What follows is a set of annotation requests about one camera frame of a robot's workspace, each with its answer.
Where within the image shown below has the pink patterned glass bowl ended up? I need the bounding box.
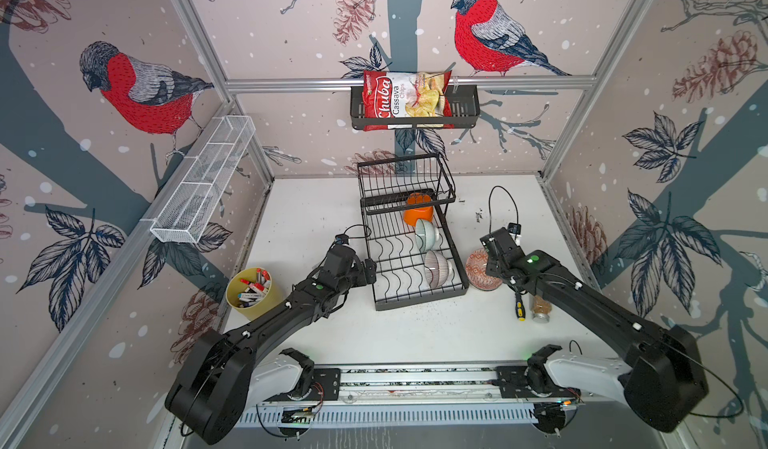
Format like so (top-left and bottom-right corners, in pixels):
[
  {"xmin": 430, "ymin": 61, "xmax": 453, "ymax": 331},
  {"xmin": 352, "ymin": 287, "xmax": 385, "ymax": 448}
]
[{"xmin": 424, "ymin": 250, "xmax": 454, "ymax": 289}]

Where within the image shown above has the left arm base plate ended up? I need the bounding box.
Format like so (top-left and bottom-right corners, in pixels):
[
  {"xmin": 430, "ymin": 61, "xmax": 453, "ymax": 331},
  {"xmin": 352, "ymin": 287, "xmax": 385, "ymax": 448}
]
[{"xmin": 266, "ymin": 367, "xmax": 341, "ymax": 403}]

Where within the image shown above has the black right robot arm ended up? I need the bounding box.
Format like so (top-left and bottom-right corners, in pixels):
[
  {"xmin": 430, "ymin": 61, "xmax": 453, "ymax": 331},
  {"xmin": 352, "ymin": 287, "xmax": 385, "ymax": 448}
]
[{"xmin": 480, "ymin": 228, "xmax": 709, "ymax": 433}]

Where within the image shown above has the glass spice jar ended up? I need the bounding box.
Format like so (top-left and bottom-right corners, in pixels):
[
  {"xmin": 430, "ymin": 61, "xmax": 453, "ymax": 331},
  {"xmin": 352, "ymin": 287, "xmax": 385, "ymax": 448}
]
[{"xmin": 531, "ymin": 295, "xmax": 552, "ymax": 323}]

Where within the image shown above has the yellow black screwdriver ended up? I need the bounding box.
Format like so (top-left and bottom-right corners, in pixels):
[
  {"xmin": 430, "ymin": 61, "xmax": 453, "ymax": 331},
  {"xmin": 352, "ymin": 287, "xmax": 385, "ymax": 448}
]
[{"xmin": 515, "ymin": 289, "xmax": 526, "ymax": 321}]

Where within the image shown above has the black wall basket shelf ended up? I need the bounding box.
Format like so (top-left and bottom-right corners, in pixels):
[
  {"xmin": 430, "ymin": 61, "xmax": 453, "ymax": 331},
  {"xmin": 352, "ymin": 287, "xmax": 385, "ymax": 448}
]
[{"xmin": 350, "ymin": 85, "xmax": 480, "ymax": 131}]

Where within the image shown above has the white wire mesh shelf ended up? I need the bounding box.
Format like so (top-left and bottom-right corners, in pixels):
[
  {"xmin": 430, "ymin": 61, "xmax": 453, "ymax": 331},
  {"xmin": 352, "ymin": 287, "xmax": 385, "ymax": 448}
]
[{"xmin": 150, "ymin": 115, "xmax": 255, "ymax": 244}]

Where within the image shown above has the yellow cup with markers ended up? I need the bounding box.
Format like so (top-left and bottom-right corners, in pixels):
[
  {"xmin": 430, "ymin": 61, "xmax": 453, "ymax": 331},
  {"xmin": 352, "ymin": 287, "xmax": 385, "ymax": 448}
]
[{"xmin": 225, "ymin": 267, "xmax": 283, "ymax": 321}]

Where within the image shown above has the light green ceramic bowl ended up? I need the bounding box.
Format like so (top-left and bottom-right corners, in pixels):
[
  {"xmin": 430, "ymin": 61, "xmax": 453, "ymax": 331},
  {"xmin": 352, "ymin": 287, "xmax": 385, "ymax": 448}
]
[{"xmin": 414, "ymin": 219, "xmax": 442, "ymax": 252}]

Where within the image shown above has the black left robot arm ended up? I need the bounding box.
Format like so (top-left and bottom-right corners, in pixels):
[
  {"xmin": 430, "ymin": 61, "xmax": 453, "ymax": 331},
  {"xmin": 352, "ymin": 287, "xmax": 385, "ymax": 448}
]
[{"xmin": 164, "ymin": 244, "xmax": 376, "ymax": 444}]

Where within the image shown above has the orange plastic bowl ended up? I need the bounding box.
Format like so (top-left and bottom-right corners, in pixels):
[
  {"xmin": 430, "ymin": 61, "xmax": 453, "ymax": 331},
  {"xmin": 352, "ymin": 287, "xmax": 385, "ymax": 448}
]
[{"xmin": 403, "ymin": 192, "xmax": 434, "ymax": 227}]

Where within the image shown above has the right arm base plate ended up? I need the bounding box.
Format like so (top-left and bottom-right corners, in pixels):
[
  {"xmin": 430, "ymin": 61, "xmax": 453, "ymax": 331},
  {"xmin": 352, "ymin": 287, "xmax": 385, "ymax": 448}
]
[{"xmin": 492, "ymin": 365, "xmax": 581, "ymax": 399}]

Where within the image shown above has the red cassava chips bag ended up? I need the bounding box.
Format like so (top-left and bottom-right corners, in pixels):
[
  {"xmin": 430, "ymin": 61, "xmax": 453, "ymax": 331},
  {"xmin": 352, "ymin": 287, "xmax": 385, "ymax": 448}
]
[{"xmin": 363, "ymin": 70, "xmax": 452, "ymax": 120}]

